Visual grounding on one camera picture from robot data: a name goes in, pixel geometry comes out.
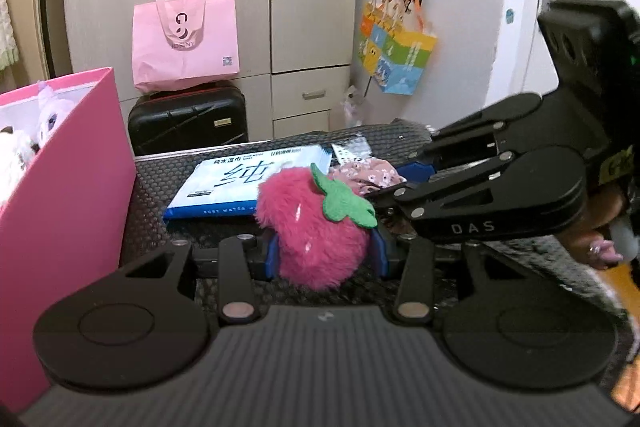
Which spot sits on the small black white sachet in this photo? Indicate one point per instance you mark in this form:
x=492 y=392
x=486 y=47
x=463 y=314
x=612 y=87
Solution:
x=350 y=152

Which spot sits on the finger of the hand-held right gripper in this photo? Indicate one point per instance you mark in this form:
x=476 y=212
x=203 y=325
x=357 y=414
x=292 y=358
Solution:
x=400 y=199
x=415 y=170

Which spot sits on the pink strawberry plush toy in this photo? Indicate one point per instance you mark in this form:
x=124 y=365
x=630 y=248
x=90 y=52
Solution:
x=315 y=232

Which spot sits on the pink tote bag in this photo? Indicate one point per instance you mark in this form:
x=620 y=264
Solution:
x=190 y=52

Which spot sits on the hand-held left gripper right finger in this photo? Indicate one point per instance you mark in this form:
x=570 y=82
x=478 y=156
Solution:
x=377 y=252

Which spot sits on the round blue sticker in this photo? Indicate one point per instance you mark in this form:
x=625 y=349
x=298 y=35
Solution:
x=509 y=16

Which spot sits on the cream fleece garment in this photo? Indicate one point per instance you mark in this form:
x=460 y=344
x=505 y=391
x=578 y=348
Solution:
x=6 y=32

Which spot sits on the person's right hand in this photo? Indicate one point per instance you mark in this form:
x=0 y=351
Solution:
x=600 y=242

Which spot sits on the pink cardboard box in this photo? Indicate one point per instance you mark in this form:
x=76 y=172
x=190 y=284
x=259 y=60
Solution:
x=75 y=207

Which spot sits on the black textured mat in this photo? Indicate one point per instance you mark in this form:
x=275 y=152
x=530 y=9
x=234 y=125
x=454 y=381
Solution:
x=160 y=234

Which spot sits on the beige wardrobe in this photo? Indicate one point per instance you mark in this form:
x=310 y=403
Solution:
x=310 y=7

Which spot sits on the colourful paper bag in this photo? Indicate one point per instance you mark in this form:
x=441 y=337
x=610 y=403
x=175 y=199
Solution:
x=400 y=57

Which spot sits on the small clear plastic bag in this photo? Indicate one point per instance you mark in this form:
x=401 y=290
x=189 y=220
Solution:
x=350 y=104

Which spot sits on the black suitcase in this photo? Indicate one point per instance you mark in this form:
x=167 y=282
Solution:
x=185 y=122

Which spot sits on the blue wet wipes pack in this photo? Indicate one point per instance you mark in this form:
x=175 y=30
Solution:
x=220 y=182

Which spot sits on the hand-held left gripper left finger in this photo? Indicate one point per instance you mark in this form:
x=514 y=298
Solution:
x=270 y=259

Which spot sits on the purple white plush toy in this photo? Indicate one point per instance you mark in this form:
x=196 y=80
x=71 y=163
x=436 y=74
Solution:
x=57 y=109

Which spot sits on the pink floral cloth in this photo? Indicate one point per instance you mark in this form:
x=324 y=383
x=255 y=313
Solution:
x=370 y=174

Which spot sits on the white plush toy brown ears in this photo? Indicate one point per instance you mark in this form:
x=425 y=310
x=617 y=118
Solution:
x=15 y=152

